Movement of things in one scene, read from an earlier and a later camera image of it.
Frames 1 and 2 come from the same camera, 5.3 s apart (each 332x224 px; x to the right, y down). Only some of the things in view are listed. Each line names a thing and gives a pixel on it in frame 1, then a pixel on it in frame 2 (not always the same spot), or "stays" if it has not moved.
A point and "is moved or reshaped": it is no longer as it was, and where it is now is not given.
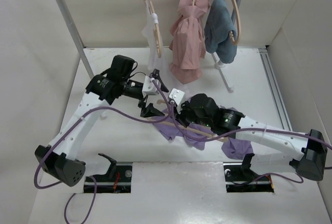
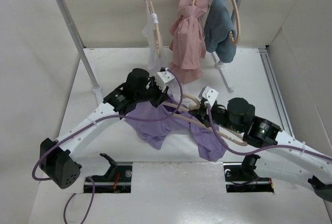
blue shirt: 218,23 stays
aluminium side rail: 267,58 stays
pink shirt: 188,41 stays
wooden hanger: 190,128 is moved or reshaped
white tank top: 156,60 stays
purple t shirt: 198,135 is moved or reshaped
